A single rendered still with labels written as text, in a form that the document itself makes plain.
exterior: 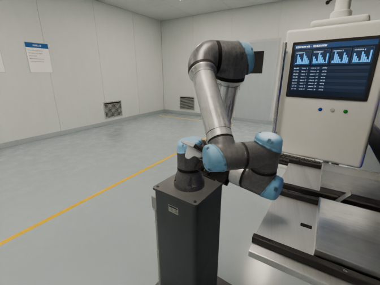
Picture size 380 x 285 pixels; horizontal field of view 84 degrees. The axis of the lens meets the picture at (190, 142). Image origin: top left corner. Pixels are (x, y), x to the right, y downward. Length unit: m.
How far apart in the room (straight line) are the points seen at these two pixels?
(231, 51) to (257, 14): 5.63
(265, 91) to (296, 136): 4.70
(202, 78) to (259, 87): 5.52
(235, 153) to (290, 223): 0.29
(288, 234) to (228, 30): 6.20
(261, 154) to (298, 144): 0.93
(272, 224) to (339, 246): 0.16
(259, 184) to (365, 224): 0.34
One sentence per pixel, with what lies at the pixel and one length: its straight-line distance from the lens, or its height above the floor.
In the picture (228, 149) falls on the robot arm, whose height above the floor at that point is 1.12.
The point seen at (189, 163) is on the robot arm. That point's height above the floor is 0.92.
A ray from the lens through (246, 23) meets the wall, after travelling 6.45.
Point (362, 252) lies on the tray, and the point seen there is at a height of 0.88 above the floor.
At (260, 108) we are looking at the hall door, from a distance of 6.22.
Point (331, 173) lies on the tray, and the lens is 1.14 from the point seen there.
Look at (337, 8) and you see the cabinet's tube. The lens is 1.53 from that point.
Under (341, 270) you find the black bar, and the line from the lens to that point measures 0.62.
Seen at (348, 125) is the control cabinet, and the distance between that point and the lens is 1.45.
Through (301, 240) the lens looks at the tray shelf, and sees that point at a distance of 0.69.
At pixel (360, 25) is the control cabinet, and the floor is 1.53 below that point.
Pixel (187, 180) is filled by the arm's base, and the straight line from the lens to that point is 0.97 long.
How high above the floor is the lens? 1.30
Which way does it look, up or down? 18 degrees down
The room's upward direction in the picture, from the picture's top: straight up
